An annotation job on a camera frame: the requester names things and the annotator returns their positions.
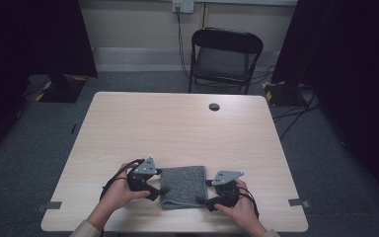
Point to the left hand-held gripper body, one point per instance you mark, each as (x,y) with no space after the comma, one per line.
(141,177)

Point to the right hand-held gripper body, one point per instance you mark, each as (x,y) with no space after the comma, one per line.
(227,189)

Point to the grey towel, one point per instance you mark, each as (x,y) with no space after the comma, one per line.
(184,187)

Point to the person's right hand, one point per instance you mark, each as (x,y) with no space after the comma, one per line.
(242,214)

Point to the person's left hand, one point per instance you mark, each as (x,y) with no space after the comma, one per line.
(120,197)

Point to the grey tape strip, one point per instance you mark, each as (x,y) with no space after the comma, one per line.
(50,206)
(298,202)

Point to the black stand base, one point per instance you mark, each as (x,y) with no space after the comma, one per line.
(284,94)
(62,90)

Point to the black folding chair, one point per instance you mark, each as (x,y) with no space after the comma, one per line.
(225,62)

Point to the dark curtain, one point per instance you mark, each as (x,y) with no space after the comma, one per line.
(352,65)
(19,49)

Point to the white wall socket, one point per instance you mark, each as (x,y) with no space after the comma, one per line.
(183,5)

